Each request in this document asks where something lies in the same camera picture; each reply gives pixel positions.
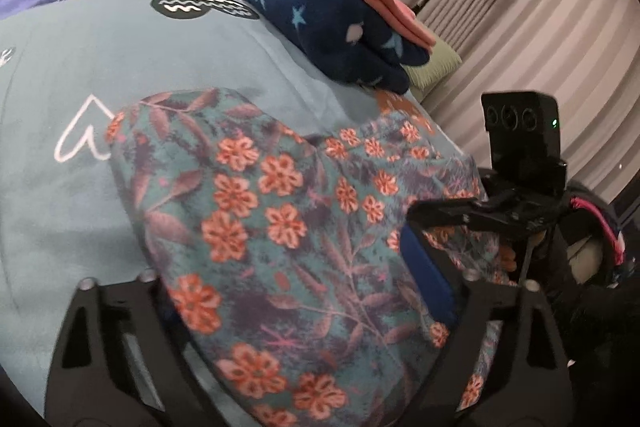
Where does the grey curtain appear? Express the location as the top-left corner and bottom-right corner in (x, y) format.
(340, 0), (640, 208)

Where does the navy star fleece garment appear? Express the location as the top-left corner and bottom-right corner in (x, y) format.
(221, 0), (431, 95)

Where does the teal printed blanket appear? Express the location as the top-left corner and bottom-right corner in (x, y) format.
(0, 0), (451, 427)

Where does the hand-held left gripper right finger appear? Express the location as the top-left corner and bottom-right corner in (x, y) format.
(399, 229), (574, 427)

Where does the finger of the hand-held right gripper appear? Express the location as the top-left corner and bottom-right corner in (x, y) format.
(406, 197), (503, 238)

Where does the floral fleece garment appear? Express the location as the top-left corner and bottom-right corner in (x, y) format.
(105, 88), (518, 427)

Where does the green pillow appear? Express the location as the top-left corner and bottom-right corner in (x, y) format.
(400, 39), (463, 92)

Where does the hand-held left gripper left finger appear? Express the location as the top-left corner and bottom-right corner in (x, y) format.
(45, 269), (251, 427)

